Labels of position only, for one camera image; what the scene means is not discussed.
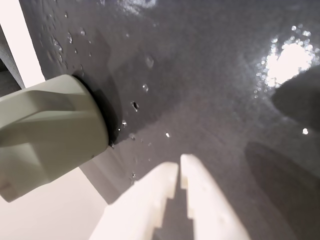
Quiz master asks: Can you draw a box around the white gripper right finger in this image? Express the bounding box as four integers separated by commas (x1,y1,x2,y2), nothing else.
179,153,251,240

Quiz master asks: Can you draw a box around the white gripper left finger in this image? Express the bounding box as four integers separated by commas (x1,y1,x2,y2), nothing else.
88,161,180,240

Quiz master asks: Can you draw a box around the pale green steel-rimmed mug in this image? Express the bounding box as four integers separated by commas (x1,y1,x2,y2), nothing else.
0,74,112,203

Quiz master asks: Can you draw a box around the dark grey table mat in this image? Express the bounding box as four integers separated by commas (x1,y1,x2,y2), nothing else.
19,0,320,240

